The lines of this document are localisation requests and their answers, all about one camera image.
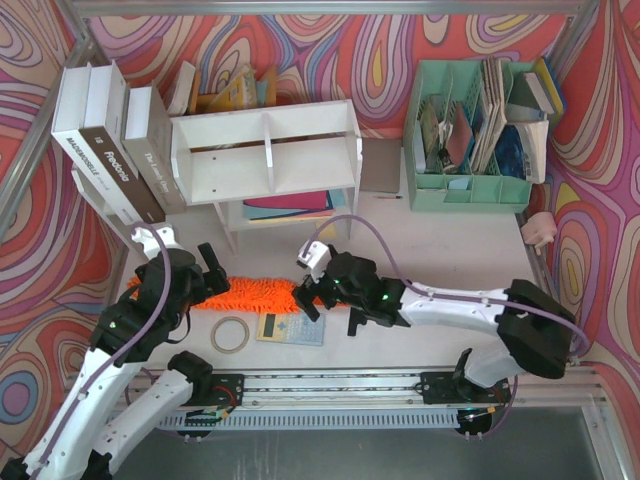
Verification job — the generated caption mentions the orange microfiber duster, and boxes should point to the orange microfiber duster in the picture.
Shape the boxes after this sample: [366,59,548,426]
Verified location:
[126,274,346,315]

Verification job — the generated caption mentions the clear tape roll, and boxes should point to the clear tape roll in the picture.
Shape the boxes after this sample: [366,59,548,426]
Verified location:
[211,316,250,355]

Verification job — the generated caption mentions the black clip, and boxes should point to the black clip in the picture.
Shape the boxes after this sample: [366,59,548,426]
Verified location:
[347,307,368,337]

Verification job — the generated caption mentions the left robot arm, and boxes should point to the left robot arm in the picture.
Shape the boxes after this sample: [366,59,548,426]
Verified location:
[1,243,230,479]

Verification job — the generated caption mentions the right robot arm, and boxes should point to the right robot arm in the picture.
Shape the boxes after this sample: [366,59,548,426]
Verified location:
[292,242,575,389]

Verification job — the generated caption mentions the white wooden bookshelf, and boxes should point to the white wooden bookshelf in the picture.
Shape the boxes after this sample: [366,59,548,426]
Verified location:
[171,100,362,252]

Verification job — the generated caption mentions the beige blue calculator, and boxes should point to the beige blue calculator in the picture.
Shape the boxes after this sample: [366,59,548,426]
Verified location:
[256,313,325,347]

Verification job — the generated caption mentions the yellow sticky notes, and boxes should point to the yellow sticky notes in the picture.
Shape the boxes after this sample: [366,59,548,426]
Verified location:
[317,223,339,244]

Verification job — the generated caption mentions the white side shelf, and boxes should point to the white side shelf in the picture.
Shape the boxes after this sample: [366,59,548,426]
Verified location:
[71,164,151,261]

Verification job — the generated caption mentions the stack of coloured paper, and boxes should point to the stack of coloured paper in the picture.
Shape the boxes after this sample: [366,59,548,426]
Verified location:
[242,189,346,223]

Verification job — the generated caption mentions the grey book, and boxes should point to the grey book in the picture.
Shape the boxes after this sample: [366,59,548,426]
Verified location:
[122,85,186,215]

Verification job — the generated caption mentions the mint green desk organizer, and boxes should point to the mint green desk organizer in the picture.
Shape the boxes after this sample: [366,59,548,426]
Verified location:
[403,60,531,214]

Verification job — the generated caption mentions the books behind shelf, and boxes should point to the books behind shelf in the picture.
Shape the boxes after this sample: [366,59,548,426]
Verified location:
[163,61,277,117]

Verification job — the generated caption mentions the pink pig figurine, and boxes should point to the pink pig figurine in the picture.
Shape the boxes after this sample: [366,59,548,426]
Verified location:
[521,212,557,256]

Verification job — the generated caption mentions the white book Mademoiselle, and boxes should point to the white book Mademoiselle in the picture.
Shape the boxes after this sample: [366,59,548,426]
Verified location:
[51,64,138,225]

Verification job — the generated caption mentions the brown book Fredonia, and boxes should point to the brown book Fredonia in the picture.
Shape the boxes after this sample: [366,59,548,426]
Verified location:
[85,63,165,224]

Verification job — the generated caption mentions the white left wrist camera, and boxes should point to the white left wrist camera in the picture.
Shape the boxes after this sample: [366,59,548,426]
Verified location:
[131,223,182,260]

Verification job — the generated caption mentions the aluminium mounting rail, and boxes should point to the aluminium mounting rail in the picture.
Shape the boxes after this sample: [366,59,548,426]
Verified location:
[181,367,606,410]

